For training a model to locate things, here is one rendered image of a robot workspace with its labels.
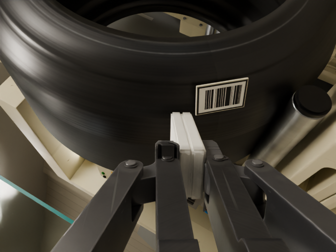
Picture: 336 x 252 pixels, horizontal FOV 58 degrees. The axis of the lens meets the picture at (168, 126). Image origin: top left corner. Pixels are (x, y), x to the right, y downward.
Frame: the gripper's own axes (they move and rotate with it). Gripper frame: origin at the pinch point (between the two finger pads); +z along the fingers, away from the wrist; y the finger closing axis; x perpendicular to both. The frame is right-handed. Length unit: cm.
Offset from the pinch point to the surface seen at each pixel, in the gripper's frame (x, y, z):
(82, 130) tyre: -6.4, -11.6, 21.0
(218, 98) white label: -0.4, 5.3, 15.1
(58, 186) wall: -294, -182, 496
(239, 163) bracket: -22, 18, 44
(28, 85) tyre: -0.4, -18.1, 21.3
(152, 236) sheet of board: -321, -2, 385
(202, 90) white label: 0.8, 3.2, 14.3
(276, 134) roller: -6.8, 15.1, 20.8
